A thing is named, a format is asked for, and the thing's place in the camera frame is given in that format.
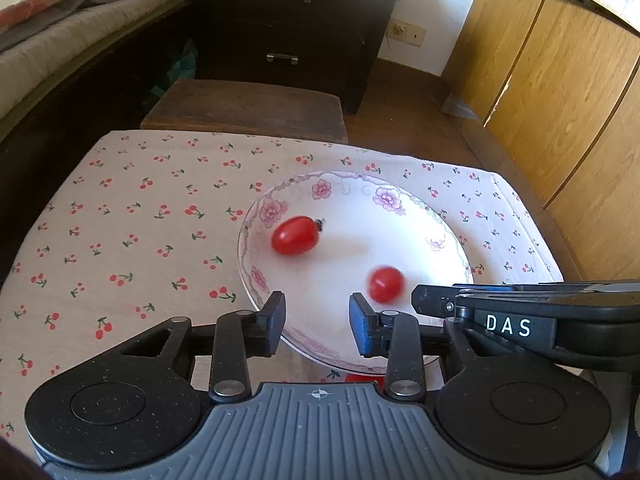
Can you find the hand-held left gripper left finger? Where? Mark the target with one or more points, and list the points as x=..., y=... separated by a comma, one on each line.
x=274, y=321

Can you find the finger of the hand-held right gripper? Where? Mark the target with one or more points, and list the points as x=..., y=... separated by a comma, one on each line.
x=432, y=301
x=550, y=287

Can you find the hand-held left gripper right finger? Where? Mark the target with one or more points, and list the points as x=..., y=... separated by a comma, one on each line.
x=361, y=327

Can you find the red cherry tomato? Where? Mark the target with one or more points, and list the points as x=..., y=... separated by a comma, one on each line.
x=385, y=285
x=363, y=378
x=295, y=236

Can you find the white floral rimmed plate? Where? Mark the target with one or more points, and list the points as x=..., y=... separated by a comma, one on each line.
x=340, y=220

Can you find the cherry print tablecloth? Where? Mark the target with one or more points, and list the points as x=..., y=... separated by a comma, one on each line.
x=150, y=260

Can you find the light wooden wardrobe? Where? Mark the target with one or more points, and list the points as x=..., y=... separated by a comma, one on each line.
x=565, y=90

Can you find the dark wooden stool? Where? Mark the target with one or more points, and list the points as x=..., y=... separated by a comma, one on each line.
x=250, y=107

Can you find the teal cloth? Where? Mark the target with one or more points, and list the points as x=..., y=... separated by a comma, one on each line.
x=184, y=62

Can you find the dark wooden dresser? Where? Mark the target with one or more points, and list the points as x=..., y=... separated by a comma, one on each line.
x=320, y=25

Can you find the bed with pink bedding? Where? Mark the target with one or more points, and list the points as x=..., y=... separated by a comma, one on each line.
x=60, y=45

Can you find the beige wall socket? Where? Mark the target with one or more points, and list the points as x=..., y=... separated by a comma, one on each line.
x=407, y=33

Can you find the dark wooden bed frame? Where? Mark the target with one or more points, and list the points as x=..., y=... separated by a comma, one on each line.
x=100, y=110

